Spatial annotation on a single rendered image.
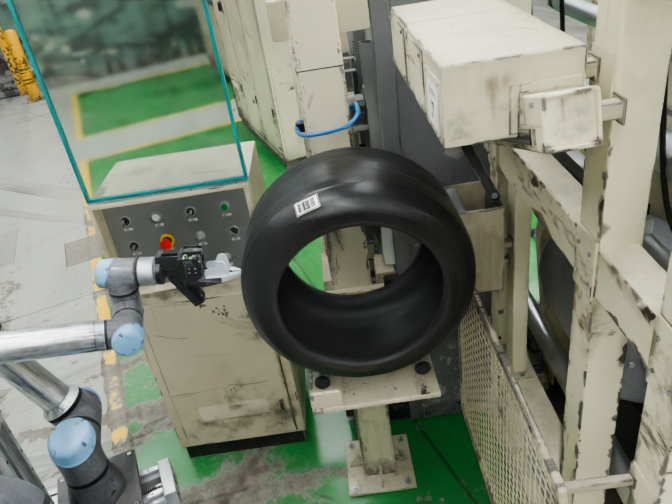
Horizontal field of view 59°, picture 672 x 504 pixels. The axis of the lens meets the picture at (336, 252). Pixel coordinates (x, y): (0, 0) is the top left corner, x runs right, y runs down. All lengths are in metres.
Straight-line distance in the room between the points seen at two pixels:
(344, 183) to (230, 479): 1.68
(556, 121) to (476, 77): 0.15
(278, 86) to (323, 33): 3.51
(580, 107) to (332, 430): 2.06
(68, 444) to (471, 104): 1.29
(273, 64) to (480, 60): 4.10
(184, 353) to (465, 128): 1.65
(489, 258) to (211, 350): 1.14
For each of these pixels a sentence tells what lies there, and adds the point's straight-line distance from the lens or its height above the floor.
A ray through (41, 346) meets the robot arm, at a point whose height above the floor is 1.25.
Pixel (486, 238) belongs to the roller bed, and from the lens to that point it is 1.85.
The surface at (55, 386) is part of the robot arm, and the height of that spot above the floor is 1.02.
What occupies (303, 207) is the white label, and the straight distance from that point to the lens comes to 1.35.
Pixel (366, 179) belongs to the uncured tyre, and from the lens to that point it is 1.38.
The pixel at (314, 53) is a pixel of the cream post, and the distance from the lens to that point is 1.64.
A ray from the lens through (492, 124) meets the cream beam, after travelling 1.09.
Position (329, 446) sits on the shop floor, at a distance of 2.74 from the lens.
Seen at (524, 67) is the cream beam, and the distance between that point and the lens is 1.08.
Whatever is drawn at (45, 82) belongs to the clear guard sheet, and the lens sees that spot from 2.07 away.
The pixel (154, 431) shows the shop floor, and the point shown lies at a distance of 3.07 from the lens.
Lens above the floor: 2.05
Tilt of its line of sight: 31 degrees down
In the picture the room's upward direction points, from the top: 9 degrees counter-clockwise
